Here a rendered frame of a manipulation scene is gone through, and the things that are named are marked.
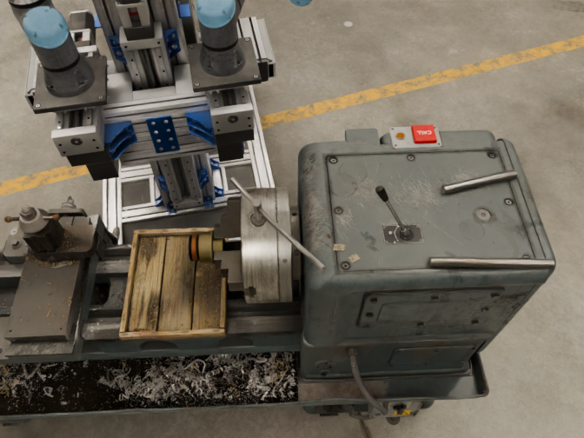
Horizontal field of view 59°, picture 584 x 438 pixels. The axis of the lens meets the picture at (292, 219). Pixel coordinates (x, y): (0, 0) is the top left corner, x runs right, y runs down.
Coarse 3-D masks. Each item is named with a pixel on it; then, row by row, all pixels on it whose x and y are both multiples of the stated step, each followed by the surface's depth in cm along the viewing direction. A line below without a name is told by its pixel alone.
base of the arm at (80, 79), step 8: (80, 56) 163; (72, 64) 159; (80, 64) 162; (88, 64) 168; (48, 72) 159; (56, 72) 158; (64, 72) 159; (72, 72) 160; (80, 72) 162; (88, 72) 165; (48, 80) 162; (56, 80) 160; (64, 80) 160; (72, 80) 161; (80, 80) 164; (88, 80) 165; (48, 88) 163; (56, 88) 162; (64, 88) 162; (72, 88) 162; (80, 88) 164; (88, 88) 166; (64, 96) 164
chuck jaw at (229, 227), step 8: (248, 192) 140; (232, 200) 138; (240, 200) 138; (232, 208) 138; (240, 208) 138; (224, 216) 139; (232, 216) 139; (240, 216) 139; (216, 224) 143; (224, 224) 140; (232, 224) 140; (240, 224) 140; (216, 232) 140; (224, 232) 140; (232, 232) 140; (240, 232) 140
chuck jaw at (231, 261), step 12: (216, 252) 140; (228, 252) 140; (240, 252) 140; (216, 264) 139; (228, 264) 137; (240, 264) 137; (228, 276) 138; (240, 276) 134; (240, 288) 135; (252, 288) 133
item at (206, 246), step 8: (208, 232) 142; (192, 240) 140; (200, 240) 140; (208, 240) 140; (216, 240) 141; (224, 240) 145; (192, 248) 139; (200, 248) 139; (208, 248) 139; (216, 248) 140; (224, 248) 146; (192, 256) 140; (200, 256) 140; (208, 256) 140
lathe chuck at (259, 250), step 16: (256, 192) 137; (272, 192) 137; (272, 208) 132; (256, 240) 128; (272, 240) 128; (256, 256) 128; (272, 256) 128; (256, 272) 129; (272, 272) 129; (256, 288) 132; (272, 288) 132
